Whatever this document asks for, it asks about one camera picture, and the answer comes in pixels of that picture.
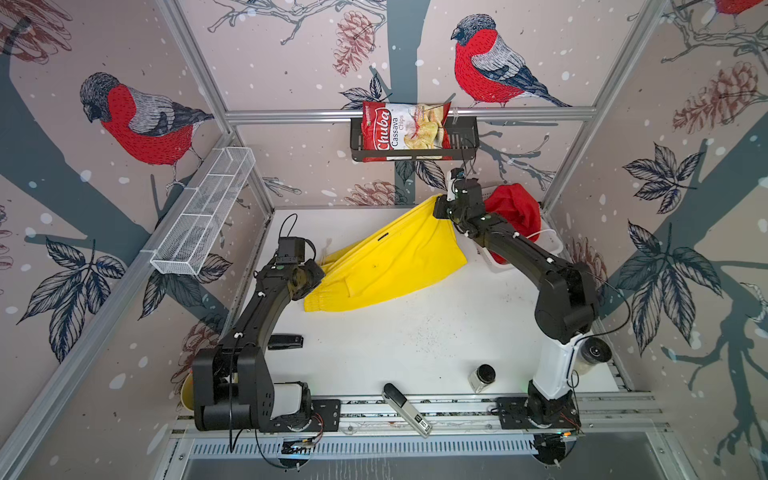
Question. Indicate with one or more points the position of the white black-capped bottle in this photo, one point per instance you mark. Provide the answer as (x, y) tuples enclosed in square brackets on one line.
[(591, 352)]

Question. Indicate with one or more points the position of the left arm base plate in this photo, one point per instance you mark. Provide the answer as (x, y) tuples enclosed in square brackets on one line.
[(323, 416)]

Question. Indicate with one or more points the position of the black silver stapler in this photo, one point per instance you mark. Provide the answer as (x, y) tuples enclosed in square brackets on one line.
[(405, 409)]

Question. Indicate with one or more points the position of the white perforated plastic basket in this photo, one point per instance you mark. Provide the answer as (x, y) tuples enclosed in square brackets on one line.
[(547, 239)]

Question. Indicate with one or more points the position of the black wire wall basket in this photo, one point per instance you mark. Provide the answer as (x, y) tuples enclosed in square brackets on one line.
[(457, 139)]

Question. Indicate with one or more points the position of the small black-lidded jar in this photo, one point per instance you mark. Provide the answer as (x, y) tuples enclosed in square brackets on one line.
[(481, 378)]

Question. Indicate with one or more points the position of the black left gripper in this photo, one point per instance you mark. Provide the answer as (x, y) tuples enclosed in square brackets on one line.
[(317, 273)]

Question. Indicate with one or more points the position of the white mesh wall shelf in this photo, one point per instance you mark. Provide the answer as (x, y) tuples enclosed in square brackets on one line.
[(193, 234)]

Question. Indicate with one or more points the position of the yellow cup of markers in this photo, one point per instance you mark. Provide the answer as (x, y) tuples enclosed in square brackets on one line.
[(187, 392)]

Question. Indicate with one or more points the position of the small black box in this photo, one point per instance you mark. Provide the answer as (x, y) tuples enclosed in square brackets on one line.
[(285, 342)]

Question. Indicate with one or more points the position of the red cassava chips bag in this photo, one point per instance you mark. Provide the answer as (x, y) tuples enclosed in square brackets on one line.
[(389, 127)]

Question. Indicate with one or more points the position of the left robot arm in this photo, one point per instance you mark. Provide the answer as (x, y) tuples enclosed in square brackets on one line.
[(232, 386)]

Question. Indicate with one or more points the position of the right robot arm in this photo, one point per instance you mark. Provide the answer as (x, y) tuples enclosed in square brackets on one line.
[(566, 305)]

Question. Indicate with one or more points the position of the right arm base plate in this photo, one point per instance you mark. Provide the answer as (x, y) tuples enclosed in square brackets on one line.
[(519, 413)]

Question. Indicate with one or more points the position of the yellow shorts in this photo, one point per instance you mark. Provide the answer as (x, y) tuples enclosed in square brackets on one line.
[(413, 252)]

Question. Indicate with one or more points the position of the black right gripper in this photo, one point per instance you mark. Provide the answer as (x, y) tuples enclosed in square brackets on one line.
[(441, 201)]

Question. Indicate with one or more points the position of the red shorts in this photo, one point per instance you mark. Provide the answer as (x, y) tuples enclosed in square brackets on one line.
[(517, 206)]

